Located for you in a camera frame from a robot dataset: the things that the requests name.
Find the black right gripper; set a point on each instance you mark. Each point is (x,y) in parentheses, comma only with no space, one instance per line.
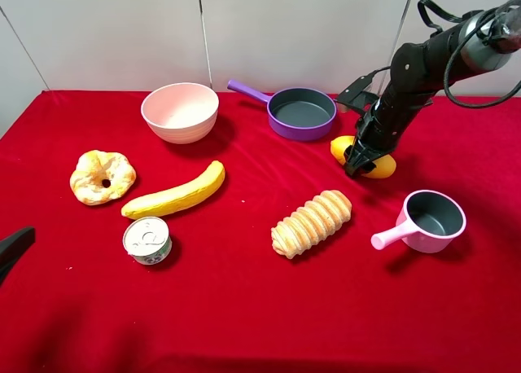
(380,132)

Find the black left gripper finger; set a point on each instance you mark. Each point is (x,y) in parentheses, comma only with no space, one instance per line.
(13,248)

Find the yellow toy mango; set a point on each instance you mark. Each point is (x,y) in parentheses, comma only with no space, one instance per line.
(386,165)

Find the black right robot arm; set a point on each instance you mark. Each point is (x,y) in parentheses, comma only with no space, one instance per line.
(460,47)

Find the striped toy bread loaf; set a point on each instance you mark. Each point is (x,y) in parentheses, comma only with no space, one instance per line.
(311,224)

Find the purple toy frying pan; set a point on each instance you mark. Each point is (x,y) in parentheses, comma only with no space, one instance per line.
(300,114)

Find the pink toy saucepan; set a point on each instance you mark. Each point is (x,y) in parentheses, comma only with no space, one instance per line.
(428,222)

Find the small tin can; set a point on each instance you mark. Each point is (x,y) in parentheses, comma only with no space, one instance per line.
(147,240)

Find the red table cloth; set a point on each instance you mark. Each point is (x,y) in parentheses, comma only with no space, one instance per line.
(224,300)

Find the yellow toy banana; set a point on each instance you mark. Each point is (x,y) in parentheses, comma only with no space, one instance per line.
(176,199)

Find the pink bowl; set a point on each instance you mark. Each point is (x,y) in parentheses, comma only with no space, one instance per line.
(181,113)

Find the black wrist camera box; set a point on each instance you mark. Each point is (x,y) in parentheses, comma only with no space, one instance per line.
(356,96)

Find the toy ring bread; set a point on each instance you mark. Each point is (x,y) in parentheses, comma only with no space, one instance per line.
(101,176)

